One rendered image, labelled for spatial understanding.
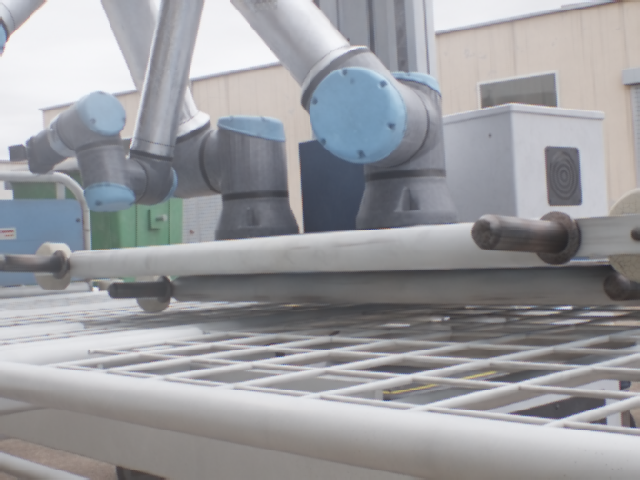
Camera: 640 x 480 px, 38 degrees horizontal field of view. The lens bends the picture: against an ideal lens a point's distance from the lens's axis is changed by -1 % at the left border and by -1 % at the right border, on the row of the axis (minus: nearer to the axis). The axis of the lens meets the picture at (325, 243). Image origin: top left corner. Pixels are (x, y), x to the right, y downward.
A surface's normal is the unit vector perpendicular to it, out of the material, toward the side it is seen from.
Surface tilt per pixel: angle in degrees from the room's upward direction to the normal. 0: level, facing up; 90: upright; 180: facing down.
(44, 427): 90
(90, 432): 90
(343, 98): 94
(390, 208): 70
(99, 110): 75
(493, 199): 90
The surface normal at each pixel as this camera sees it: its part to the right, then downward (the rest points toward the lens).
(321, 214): -0.76, 0.04
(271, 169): 0.54, -0.04
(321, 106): -0.33, 0.09
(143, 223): 0.89, 0.02
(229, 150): -0.55, 0.02
